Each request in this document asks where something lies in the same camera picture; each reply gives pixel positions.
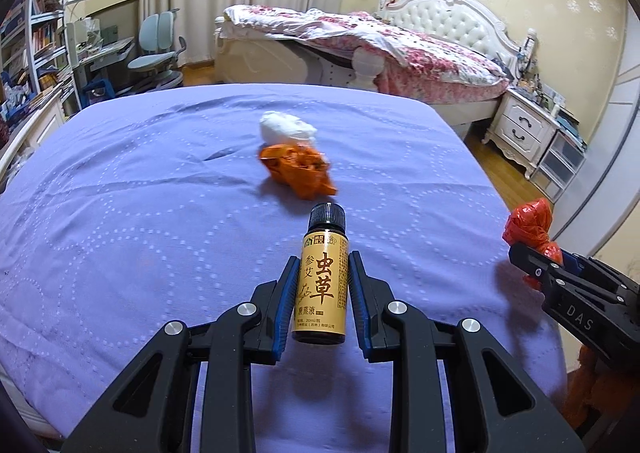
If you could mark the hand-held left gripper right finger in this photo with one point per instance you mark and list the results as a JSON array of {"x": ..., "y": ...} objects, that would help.
[{"x": 361, "y": 313}]

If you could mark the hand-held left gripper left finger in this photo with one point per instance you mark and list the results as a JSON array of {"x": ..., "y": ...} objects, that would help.
[{"x": 287, "y": 313}]

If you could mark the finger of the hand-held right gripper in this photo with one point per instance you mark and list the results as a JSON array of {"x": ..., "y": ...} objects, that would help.
[
  {"x": 582, "y": 265},
  {"x": 537, "y": 265}
]

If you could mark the small brown bottle yellow label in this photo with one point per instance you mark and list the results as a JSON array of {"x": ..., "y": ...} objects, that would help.
[{"x": 322, "y": 293}]

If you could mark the red plastic bag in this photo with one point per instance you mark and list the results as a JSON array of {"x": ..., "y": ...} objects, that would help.
[{"x": 530, "y": 225}]

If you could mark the orange cloth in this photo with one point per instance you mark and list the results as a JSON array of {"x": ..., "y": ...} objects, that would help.
[{"x": 595, "y": 388}]

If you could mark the clear plastic drawer unit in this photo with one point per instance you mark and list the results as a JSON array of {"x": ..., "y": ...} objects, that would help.
[{"x": 560, "y": 165}]

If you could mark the white wardrobe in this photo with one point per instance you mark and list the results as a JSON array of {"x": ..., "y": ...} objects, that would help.
[{"x": 610, "y": 133}]

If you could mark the white nightstand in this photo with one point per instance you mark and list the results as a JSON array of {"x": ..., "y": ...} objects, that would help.
[{"x": 520, "y": 125}]

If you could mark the orange crumpled plastic bag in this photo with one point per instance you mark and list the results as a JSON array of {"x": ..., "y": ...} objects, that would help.
[{"x": 300, "y": 168}]

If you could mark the purple dotted bed sheet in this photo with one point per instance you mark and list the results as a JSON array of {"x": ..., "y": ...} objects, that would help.
[{"x": 150, "y": 213}]

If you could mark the pink floral quilt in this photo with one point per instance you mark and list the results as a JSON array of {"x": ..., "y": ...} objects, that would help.
[{"x": 415, "y": 50}]

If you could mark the bed with floral quilt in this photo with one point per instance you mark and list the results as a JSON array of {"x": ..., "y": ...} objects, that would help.
[{"x": 450, "y": 15}]

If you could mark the light blue desk chair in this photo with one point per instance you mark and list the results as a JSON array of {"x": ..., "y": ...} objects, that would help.
[{"x": 155, "y": 30}]

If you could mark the white low cabinet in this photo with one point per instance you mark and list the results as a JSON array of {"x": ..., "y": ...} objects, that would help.
[{"x": 35, "y": 128}]

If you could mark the white study desk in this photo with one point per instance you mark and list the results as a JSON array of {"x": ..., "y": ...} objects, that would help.
[{"x": 110, "y": 50}]

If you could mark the white bookshelf with books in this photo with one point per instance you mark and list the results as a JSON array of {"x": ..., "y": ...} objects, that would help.
[{"x": 42, "y": 33}]

